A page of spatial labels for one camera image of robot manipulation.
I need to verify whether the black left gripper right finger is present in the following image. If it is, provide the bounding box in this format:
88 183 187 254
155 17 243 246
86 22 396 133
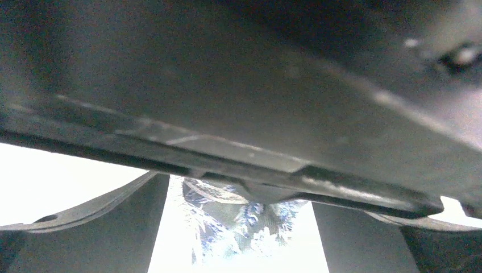
313 203 481 272

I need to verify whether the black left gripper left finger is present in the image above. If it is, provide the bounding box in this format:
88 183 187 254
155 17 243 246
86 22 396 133
1 171 170 272

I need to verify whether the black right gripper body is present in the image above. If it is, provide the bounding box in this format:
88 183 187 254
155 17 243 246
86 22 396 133
1 1 481 218

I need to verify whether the grey leaf pattern tie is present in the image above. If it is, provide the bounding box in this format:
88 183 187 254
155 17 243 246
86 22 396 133
182 177 307 265

